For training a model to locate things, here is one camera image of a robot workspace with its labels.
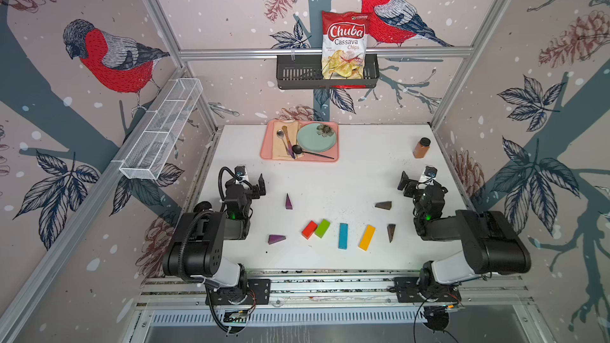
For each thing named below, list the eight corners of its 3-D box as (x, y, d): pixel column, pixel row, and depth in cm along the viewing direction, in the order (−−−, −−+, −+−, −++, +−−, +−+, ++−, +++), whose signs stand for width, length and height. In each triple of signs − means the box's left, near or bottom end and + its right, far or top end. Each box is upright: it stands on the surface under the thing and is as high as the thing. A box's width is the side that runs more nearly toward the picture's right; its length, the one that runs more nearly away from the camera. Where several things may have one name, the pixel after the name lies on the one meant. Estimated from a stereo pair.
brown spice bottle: (414, 158, 110) (422, 144, 102) (412, 151, 113) (419, 137, 105) (423, 158, 110) (431, 144, 102) (420, 151, 113) (428, 137, 105)
